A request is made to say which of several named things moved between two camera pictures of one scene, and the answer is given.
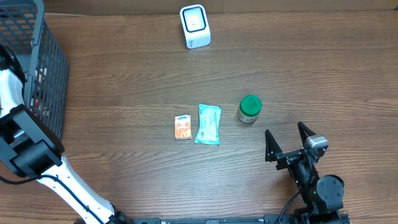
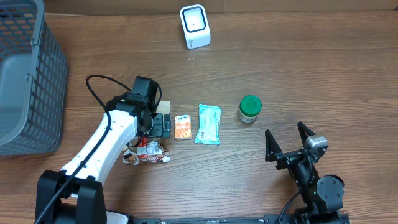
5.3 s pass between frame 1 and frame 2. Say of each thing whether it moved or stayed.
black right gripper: stayed
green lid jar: stayed
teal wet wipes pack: stayed
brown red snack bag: moved
